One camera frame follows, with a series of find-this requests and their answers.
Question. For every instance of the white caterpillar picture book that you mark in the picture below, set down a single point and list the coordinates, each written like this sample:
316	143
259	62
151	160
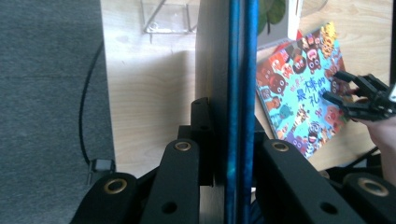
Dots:
274	12

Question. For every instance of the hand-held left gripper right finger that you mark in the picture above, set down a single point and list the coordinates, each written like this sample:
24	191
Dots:
259	130

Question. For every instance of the light blue animal picture book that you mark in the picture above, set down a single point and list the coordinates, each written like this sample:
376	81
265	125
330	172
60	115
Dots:
295	93

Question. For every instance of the dark blue picture book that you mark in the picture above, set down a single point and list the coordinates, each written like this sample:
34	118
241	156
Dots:
243	93

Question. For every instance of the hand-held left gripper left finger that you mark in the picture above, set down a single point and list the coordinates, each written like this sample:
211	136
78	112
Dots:
202	140

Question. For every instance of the clear acrylic book rack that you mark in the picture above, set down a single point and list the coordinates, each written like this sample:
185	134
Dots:
165	29

